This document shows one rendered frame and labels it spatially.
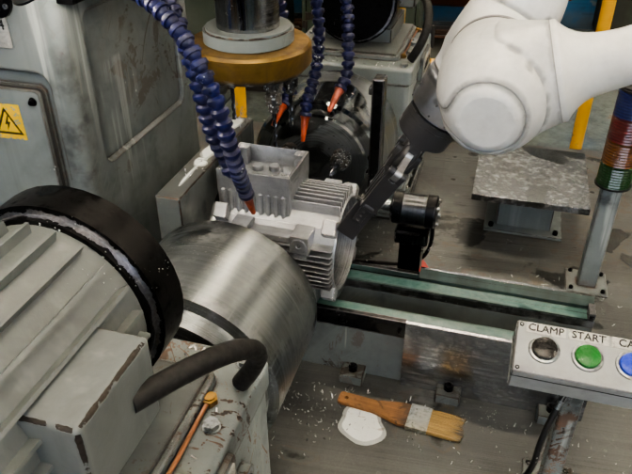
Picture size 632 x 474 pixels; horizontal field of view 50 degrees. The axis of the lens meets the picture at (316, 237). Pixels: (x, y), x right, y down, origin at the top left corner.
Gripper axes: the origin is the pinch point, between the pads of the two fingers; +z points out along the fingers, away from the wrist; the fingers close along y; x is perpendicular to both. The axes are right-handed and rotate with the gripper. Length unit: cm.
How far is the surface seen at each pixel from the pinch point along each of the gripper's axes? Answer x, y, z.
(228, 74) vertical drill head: -26.0, 3.0, -9.5
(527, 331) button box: 23.4, 15.8, -10.1
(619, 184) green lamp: 38, -33, -15
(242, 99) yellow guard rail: -57, -225, 126
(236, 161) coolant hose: -18.1, 14.6, -6.6
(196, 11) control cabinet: -118, -302, 138
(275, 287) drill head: -5.6, 22.4, 0.6
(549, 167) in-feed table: 36, -62, 1
